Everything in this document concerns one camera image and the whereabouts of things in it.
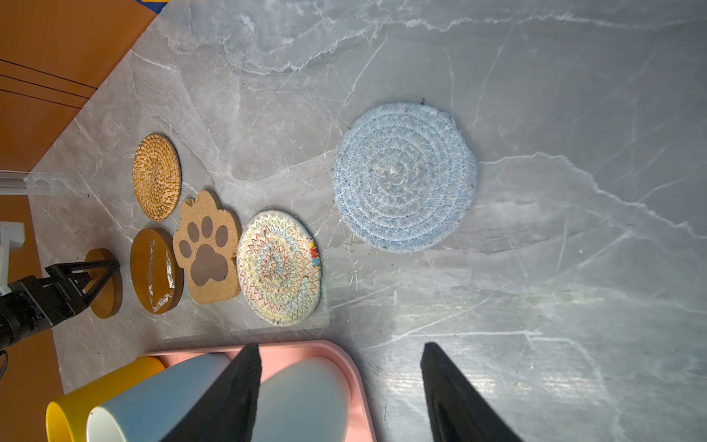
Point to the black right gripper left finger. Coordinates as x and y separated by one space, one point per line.
227 411

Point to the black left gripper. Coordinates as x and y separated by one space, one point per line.
35 305

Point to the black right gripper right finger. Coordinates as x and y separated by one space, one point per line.
457 412

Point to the matte round wooden coaster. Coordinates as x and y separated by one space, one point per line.
110 299

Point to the glossy round wooden coaster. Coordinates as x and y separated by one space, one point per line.
157 279

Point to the cork paw print coaster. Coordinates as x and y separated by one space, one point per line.
205 246

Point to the woven rattan round coaster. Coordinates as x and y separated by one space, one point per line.
157 177

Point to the multicolour woven round coaster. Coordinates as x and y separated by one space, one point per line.
279 268

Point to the light blue woven coaster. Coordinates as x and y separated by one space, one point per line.
404 177

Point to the pink rectangular tray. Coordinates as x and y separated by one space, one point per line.
279 356

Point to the light blue mug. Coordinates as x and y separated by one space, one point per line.
152 408

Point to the white mug back right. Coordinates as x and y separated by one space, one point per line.
304 402

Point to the yellow mug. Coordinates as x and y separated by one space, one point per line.
66 418

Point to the aluminium corner post left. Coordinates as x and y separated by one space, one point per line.
13 183

